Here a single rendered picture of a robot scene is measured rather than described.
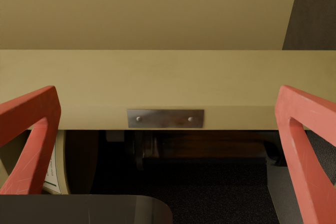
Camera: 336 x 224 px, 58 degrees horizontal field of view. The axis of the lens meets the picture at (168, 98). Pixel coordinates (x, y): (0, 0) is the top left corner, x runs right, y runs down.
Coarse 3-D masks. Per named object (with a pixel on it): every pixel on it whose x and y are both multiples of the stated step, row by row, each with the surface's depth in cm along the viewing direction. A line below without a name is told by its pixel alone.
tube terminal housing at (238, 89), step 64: (0, 64) 33; (64, 64) 33; (128, 64) 33; (192, 64) 33; (256, 64) 33; (320, 64) 33; (64, 128) 29; (128, 128) 29; (192, 128) 29; (256, 128) 29
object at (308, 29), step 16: (304, 0) 57; (320, 0) 51; (304, 16) 57; (320, 16) 51; (288, 32) 64; (304, 32) 57; (320, 32) 51; (288, 48) 64; (304, 48) 57; (320, 48) 51
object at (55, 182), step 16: (64, 144) 35; (80, 144) 50; (96, 144) 52; (64, 160) 35; (80, 160) 50; (96, 160) 51; (48, 176) 36; (64, 176) 35; (80, 176) 48; (64, 192) 37; (80, 192) 45
